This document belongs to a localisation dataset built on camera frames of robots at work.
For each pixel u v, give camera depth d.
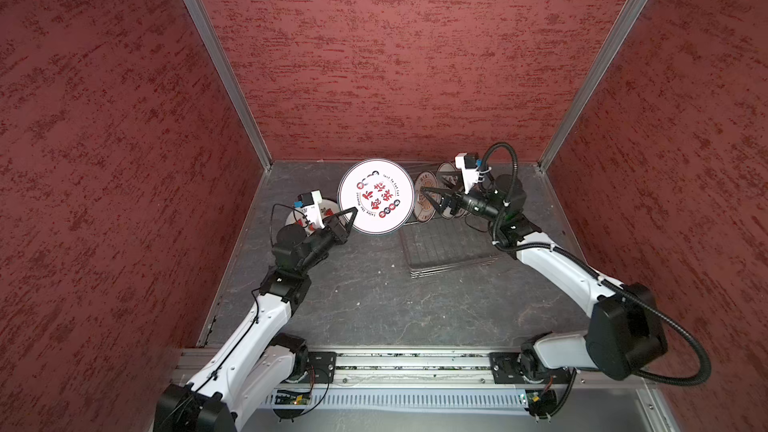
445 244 0.97
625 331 0.42
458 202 0.67
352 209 0.73
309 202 0.66
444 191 0.67
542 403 0.72
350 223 0.72
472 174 0.65
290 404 0.72
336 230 0.64
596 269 0.48
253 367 0.47
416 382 0.74
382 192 0.74
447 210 0.68
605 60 0.89
